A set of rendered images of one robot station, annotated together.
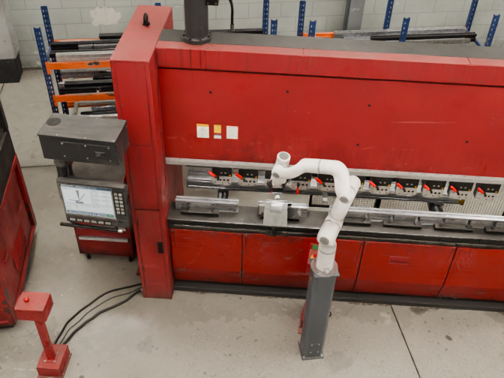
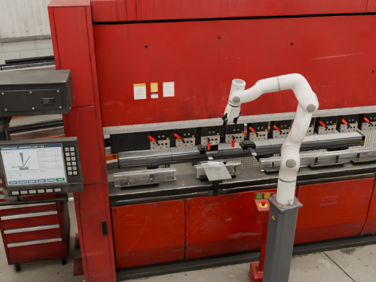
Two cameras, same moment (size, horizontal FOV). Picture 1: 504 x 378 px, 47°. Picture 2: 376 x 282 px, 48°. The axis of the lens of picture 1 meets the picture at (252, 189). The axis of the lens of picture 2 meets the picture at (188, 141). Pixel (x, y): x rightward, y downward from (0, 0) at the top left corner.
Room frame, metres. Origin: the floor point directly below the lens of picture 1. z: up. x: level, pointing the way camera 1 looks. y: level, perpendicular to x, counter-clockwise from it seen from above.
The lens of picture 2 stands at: (0.48, 0.73, 2.67)
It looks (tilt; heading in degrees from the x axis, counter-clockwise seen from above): 26 degrees down; 346
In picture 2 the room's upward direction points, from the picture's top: straight up
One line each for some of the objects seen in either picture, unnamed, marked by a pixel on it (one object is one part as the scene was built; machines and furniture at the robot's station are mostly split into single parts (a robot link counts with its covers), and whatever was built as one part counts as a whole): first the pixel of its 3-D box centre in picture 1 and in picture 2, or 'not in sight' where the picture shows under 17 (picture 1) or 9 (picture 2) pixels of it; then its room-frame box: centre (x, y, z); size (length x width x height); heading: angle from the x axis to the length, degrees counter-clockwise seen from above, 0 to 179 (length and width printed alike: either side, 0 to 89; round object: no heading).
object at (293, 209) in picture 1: (282, 208); (217, 169); (3.43, -0.25, 0.92); 0.39 x 0.06 x 0.10; 88
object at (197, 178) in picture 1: (324, 186); (245, 148); (3.72, -0.61, 0.93); 2.30 x 0.14 x 0.10; 88
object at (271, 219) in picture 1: (275, 214); (216, 170); (3.28, -0.19, 1.00); 0.26 x 0.18 x 0.01; 178
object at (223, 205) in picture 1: (207, 204); (145, 177); (3.45, 0.35, 0.92); 0.50 x 0.06 x 0.10; 88
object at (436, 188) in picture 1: (433, 185); (347, 121); (3.39, -1.37, 1.26); 0.15 x 0.09 x 0.17; 88
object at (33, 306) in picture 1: (43, 334); not in sight; (2.52, 1.49, 0.41); 0.25 x 0.20 x 0.83; 178
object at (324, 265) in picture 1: (325, 257); (286, 189); (2.76, -0.53, 1.09); 0.19 x 0.19 x 0.18
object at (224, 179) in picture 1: (222, 172); (159, 137); (3.45, 0.23, 1.26); 0.15 x 0.09 x 0.17; 88
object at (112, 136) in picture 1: (91, 178); (34, 143); (2.99, 1.08, 1.53); 0.51 x 0.25 x 0.85; 84
